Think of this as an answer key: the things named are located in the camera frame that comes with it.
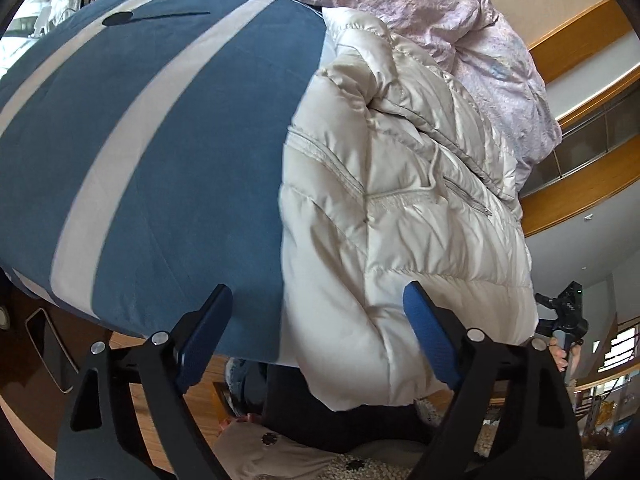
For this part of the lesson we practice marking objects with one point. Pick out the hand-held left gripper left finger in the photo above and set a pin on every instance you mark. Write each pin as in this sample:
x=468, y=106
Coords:
x=200, y=342

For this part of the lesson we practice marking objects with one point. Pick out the beige slipper with black flower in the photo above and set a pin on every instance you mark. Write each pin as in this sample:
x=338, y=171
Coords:
x=265, y=442

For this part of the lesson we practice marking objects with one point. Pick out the blue white striped bedsheet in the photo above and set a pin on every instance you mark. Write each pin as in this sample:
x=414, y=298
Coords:
x=150, y=160

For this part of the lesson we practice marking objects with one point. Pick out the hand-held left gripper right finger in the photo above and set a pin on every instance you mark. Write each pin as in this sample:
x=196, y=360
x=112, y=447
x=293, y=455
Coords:
x=432, y=342

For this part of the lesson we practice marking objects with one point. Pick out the person's dark pants legs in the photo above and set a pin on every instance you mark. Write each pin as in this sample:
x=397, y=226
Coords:
x=320, y=415

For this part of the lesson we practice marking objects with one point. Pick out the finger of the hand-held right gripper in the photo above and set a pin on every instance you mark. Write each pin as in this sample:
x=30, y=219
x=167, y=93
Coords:
x=544, y=302

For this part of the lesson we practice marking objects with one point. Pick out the person's right hand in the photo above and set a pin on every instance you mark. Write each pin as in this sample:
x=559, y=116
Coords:
x=557, y=355

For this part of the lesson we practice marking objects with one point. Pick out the wooden door with frosted glass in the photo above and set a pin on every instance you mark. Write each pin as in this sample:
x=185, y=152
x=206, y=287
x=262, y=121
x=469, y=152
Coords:
x=590, y=110

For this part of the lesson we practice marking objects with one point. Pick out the pink floral duvet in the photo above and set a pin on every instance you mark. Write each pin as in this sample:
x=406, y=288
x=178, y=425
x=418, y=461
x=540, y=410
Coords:
x=450, y=30

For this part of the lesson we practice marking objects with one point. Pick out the white puffer jacket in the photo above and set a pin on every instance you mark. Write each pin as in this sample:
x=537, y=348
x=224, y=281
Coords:
x=400, y=220

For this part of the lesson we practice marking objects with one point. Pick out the dark brown bedside cabinet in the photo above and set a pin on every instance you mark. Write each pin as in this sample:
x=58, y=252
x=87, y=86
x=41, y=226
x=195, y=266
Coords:
x=45, y=345

